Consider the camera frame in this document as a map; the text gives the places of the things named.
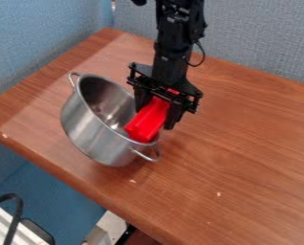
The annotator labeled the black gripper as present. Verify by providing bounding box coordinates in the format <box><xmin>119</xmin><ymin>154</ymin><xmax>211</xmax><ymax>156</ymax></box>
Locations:
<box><xmin>127</xmin><ymin>0</ymin><xmax>203</xmax><ymax>130</ymax></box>

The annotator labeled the red plastic block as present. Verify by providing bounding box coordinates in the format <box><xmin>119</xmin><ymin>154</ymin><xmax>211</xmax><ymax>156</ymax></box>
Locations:
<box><xmin>123</xmin><ymin>97</ymin><xmax>169</xmax><ymax>143</ymax></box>

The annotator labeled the metal pot with handle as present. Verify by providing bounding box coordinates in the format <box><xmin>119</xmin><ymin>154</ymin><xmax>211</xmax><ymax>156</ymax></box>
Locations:
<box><xmin>59</xmin><ymin>72</ymin><xmax>159</xmax><ymax>167</ymax></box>

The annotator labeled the black object under table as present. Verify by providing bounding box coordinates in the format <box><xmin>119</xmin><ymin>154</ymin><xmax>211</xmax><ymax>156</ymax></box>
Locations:
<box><xmin>19</xmin><ymin>218</ymin><xmax>54</xmax><ymax>245</ymax></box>

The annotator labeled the white appliance at bottom left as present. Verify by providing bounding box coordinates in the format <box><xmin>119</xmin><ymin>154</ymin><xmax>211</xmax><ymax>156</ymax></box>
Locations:
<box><xmin>0</xmin><ymin>208</ymin><xmax>42</xmax><ymax>245</ymax></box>

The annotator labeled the grey metal table frame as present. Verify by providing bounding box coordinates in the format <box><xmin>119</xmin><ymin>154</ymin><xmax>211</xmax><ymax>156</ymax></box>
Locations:
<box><xmin>79</xmin><ymin>211</ymin><xmax>137</xmax><ymax>245</ymax></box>

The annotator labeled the black cable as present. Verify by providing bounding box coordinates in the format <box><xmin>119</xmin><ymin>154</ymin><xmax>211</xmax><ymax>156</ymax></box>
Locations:
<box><xmin>0</xmin><ymin>192</ymin><xmax>23</xmax><ymax>245</ymax></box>

